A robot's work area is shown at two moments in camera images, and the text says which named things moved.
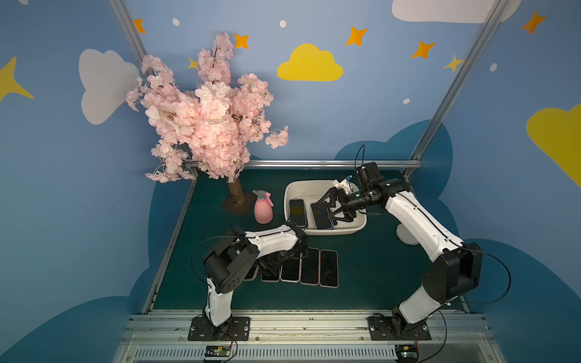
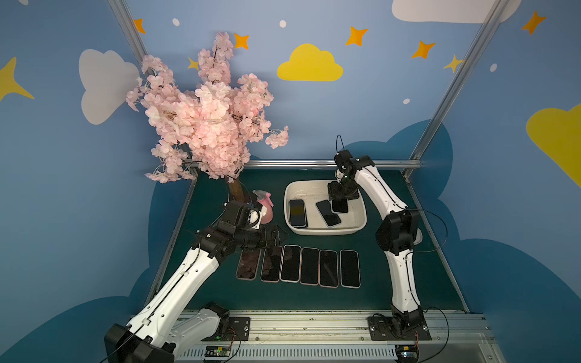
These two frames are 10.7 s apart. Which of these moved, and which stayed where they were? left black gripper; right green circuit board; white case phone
Moved: left black gripper
Stayed: white case phone; right green circuit board
